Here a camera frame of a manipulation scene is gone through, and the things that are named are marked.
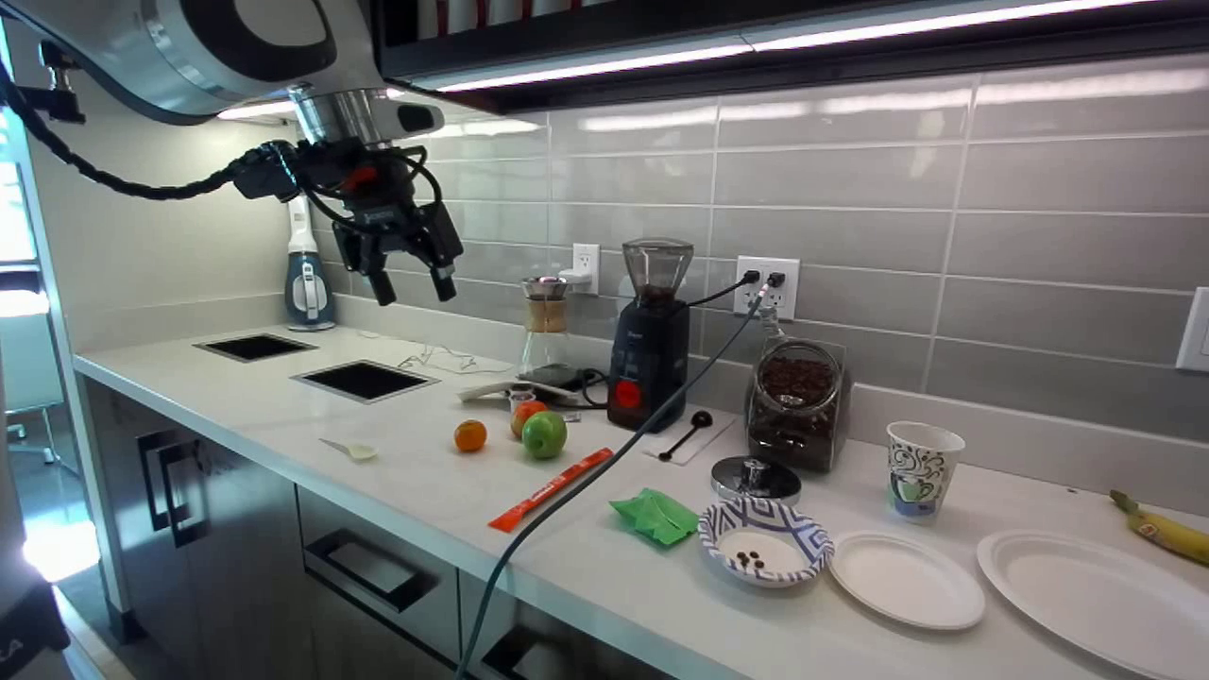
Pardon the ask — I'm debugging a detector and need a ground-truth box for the long black power cable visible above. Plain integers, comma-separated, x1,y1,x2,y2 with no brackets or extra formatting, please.
448,263,775,680

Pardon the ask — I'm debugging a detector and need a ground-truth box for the large white plate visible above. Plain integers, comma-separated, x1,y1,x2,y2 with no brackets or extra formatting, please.
973,525,1209,680

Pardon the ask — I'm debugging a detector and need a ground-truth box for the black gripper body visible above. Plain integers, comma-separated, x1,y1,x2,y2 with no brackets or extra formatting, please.
297,131,447,275

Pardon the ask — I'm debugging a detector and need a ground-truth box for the wall outlet with white adapter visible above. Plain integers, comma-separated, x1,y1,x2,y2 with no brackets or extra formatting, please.
560,238,603,301

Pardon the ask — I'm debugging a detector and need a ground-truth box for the green cloth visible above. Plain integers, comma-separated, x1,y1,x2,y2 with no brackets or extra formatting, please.
608,488,702,551

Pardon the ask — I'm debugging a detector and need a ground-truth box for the round metal jar lid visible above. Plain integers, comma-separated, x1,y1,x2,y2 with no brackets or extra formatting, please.
705,452,806,508

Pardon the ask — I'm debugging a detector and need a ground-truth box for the blue patterned white bowl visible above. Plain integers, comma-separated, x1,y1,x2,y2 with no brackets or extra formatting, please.
695,493,837,594

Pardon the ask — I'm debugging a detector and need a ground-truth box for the small orange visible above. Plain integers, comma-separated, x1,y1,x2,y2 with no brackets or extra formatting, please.
448,415,489,457

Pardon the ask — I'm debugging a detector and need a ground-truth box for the white towel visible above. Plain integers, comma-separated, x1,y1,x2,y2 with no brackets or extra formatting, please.
454,375,561,410

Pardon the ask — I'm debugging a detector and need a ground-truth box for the black cabinet handle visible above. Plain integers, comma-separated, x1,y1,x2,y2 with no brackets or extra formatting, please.
481,622,560,680
156,439,210,547
301,525,447,614
131,425,182,535

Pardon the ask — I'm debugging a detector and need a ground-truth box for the white spoon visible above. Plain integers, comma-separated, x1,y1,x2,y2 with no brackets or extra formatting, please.
314,430,381,465

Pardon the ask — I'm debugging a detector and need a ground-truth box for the glass jar of coffee beans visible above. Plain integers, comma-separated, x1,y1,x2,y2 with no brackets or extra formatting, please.
741,336,855,478

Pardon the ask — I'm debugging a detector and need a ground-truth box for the green apple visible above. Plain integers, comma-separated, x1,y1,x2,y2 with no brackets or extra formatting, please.
516,408,570,465

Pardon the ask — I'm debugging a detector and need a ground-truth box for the black spoon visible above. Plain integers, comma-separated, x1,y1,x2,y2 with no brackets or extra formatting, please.
652,408,716,465

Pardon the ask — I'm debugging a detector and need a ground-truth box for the white light switch plate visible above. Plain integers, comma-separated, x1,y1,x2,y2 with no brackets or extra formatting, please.
1170,284,1209,379

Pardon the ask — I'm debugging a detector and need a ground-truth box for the black coffee grinder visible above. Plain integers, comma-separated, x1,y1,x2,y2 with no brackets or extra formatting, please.
603,238,697,433

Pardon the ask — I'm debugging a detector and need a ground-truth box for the yellow banana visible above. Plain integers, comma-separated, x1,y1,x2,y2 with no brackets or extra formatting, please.
1107,488,1209,570

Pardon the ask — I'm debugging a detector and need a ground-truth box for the dark upper cabinet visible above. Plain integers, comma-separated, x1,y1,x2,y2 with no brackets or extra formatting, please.
371,0,1209,117

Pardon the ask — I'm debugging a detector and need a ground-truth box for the grey base cabinet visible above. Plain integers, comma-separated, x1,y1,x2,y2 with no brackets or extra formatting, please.
71,370,656,680

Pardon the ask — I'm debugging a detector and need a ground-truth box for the patterned paper cup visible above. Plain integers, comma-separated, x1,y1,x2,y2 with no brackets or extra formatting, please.
884,415,969,520

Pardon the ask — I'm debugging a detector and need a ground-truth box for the small white plate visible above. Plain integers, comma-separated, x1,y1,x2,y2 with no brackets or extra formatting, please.
823,525,989,635

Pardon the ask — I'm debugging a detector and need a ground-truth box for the black grinder cord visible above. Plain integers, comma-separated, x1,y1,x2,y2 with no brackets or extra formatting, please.
683,267,764,314

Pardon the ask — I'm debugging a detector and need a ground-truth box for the black kitchen scale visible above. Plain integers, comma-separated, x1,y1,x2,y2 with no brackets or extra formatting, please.
515,360,613,408

